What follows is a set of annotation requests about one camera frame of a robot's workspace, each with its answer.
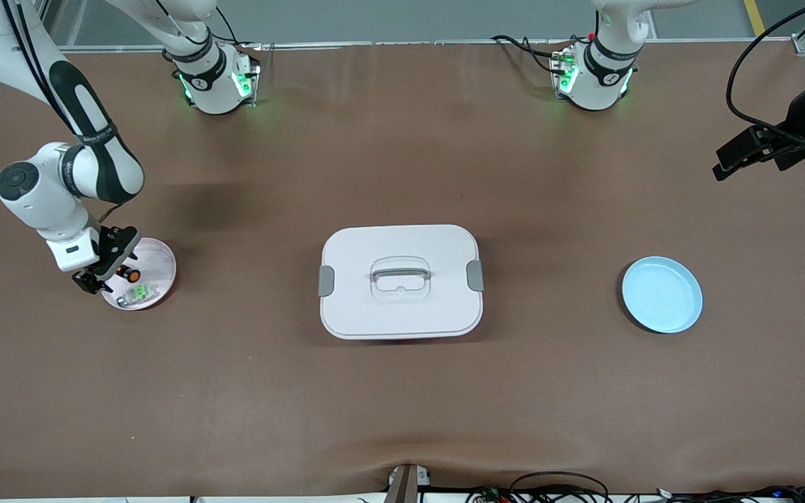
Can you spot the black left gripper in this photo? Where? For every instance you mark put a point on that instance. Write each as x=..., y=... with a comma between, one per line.
x=803, y=116

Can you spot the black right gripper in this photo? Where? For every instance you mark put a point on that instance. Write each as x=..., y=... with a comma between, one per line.
x=121, y=244

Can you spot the orange push-button switch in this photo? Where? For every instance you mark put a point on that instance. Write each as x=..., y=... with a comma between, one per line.
x=128, y=273

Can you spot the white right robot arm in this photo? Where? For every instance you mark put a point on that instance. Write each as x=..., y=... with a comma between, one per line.
x=46, y=202

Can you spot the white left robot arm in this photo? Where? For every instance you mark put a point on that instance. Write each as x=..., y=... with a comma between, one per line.
x=598, y=77

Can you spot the pink round plate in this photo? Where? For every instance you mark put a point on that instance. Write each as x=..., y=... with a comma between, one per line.
x=158, y=262

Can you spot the blue round plate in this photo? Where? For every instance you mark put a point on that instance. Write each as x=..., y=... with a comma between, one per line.
x=661, y=297

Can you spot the grey box latch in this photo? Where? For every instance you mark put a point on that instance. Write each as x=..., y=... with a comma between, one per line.
x=325, y=281
x=475, y=275

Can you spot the white lidded storage box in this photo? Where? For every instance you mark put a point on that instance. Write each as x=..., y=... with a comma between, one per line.
x=402, y=314

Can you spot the brown table mat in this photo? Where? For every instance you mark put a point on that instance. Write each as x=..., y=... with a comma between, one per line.
x=402, y=405

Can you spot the green push-button switch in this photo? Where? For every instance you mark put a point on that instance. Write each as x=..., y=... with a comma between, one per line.
x=139, y=293

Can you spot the brown camera mount post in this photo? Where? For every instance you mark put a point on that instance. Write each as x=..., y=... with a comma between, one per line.
x=402, y=485

